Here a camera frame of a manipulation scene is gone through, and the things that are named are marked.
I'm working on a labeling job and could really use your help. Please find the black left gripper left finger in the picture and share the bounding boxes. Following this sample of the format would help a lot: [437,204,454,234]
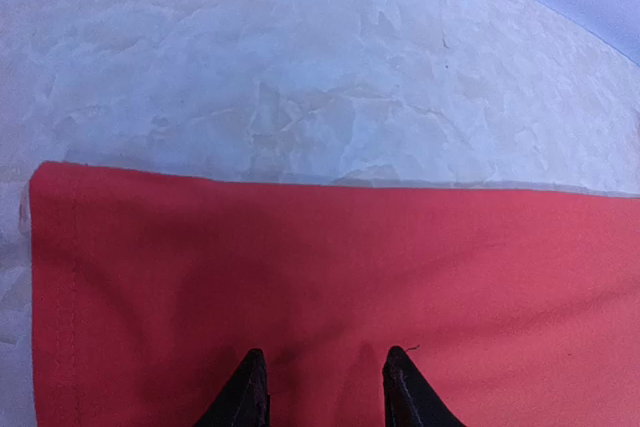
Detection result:
[194,348,271,427]

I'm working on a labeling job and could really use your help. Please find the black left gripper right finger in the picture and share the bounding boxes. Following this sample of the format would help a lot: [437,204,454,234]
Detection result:
[382,346,464,427]

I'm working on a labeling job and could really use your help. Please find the red t-shirt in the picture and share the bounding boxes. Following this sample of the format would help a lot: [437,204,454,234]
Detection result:
[29,162,639,426]

